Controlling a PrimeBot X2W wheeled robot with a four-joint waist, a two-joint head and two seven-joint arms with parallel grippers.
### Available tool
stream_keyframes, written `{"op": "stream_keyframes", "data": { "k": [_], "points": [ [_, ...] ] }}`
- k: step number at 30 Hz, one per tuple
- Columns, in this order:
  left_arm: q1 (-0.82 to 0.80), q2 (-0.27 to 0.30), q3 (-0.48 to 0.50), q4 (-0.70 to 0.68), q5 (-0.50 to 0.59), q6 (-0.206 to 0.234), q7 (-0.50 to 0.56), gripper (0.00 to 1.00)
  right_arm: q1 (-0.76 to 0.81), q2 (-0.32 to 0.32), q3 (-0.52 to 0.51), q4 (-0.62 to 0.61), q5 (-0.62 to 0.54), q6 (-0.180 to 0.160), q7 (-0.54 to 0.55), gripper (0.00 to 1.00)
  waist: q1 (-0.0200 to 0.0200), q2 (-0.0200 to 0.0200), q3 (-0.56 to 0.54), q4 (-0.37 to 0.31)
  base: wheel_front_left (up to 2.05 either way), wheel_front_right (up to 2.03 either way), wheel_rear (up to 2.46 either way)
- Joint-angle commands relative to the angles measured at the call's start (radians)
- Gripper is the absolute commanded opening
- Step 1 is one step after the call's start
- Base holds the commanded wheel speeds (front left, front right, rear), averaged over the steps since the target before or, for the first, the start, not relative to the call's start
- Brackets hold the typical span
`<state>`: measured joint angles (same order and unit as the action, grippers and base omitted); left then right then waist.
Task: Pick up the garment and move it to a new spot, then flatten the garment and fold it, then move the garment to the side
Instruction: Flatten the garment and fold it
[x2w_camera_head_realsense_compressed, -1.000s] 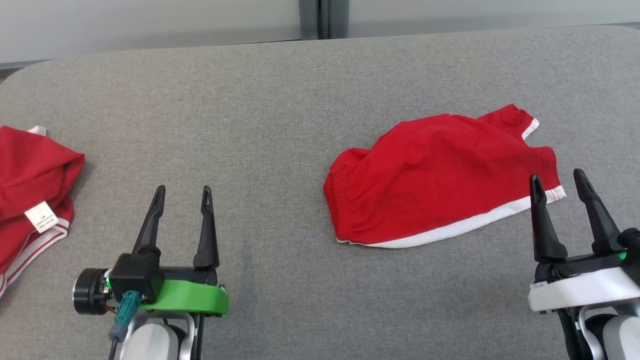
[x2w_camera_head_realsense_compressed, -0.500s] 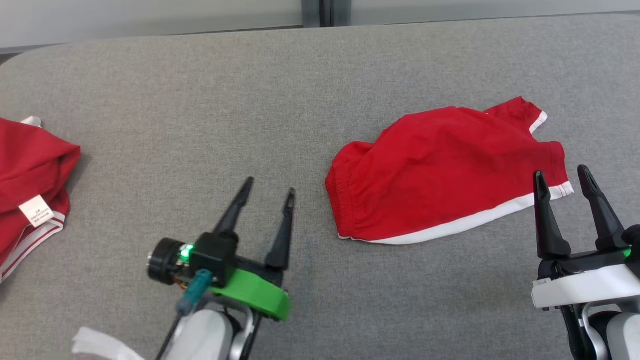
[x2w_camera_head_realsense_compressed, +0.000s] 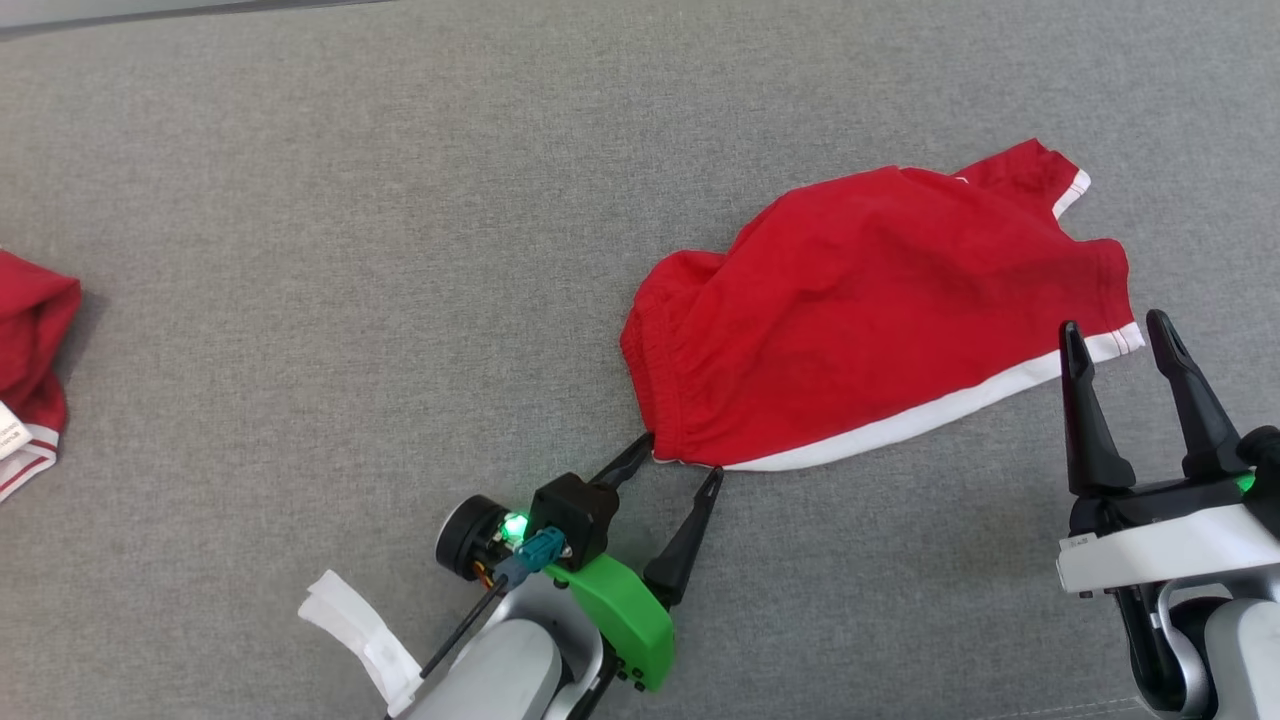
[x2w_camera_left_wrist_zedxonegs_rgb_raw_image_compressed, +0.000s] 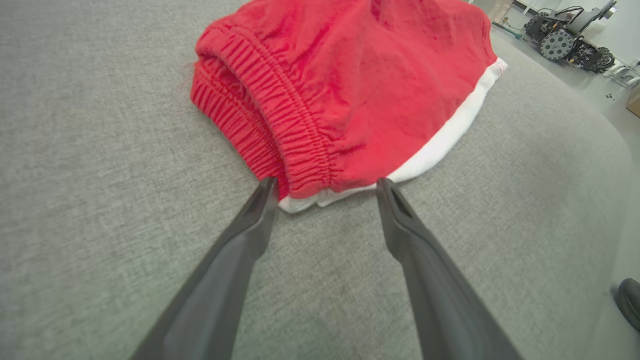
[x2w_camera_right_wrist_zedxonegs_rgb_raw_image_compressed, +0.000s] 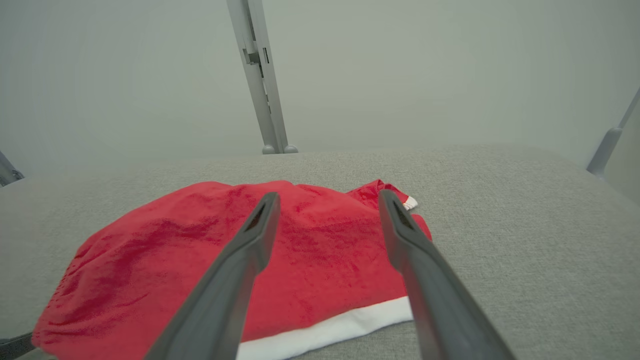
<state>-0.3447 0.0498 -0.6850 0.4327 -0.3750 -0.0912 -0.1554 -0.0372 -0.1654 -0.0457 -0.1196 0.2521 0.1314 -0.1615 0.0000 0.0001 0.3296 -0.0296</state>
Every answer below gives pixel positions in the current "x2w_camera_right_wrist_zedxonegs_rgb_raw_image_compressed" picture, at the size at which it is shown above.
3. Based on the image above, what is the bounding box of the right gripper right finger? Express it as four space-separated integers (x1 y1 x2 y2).
378 189 516 360

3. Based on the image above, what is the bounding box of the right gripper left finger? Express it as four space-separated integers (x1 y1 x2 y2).
145 192 281 360

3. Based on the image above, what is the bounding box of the red white sports jersey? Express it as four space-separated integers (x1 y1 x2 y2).
31 179 432 360

